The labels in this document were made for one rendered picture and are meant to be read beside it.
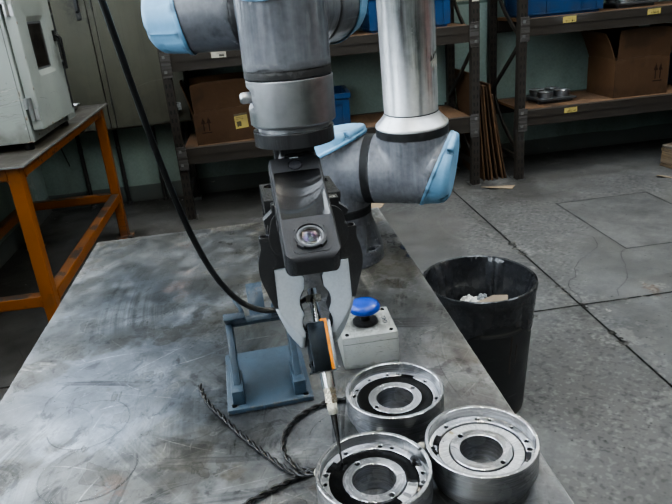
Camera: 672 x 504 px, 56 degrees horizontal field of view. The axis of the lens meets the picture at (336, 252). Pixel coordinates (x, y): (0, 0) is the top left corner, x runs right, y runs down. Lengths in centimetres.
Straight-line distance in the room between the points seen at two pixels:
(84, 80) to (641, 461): 366
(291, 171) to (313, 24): 12
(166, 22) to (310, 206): 26
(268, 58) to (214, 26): 14
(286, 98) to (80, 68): 389
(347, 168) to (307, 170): 48
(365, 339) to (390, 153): 34
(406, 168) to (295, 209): 50
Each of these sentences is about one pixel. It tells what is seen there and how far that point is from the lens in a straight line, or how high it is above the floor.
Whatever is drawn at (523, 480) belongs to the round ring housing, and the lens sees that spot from 62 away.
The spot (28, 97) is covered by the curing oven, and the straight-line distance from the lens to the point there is 271.
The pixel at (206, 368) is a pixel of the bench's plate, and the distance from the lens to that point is 86.
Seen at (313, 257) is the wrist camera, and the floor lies 105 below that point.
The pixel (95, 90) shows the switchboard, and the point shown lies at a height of 81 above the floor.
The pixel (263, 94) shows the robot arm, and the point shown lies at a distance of 54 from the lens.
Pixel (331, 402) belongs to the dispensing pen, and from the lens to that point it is 62.
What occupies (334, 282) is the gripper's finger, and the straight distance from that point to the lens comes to 60.
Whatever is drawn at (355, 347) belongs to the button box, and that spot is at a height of 83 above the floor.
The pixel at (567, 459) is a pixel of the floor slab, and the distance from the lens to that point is 195.
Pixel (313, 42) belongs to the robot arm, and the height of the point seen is 120.
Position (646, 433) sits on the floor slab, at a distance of 210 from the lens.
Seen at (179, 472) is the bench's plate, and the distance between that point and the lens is 71.
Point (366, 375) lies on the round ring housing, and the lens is 74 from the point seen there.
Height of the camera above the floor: 124
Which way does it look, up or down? 22 degrees down
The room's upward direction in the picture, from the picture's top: 5 degrees counter-clockwise
